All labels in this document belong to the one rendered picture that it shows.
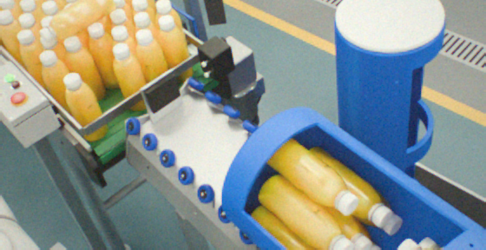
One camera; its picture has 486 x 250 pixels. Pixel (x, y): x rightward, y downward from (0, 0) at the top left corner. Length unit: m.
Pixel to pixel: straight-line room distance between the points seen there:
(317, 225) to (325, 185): 0.07
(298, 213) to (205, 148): 0.48
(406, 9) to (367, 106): 0.28
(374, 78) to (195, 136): 0.49
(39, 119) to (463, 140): 1.78
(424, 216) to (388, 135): 0.61
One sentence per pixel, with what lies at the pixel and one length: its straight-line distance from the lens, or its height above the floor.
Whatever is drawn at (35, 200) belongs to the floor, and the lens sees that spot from 2.95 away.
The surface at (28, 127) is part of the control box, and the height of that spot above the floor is 1.06.
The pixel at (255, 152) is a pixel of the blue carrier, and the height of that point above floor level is 1.22.
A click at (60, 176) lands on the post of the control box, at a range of 1.93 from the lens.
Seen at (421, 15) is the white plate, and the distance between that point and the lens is 1.77.
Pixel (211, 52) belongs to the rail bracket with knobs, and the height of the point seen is 1.00.
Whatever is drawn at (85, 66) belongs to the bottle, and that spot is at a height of 1.03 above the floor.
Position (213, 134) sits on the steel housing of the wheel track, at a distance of 1.66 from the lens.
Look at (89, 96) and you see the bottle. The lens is 1.69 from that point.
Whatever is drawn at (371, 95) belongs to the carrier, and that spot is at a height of 0.87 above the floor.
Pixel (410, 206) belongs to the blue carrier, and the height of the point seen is 1.06.
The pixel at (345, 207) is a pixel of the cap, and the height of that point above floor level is 1.17.
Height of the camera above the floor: 2.16
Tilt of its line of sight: 46 degrees down
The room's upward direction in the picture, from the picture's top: 11 degrees counter-clockwise
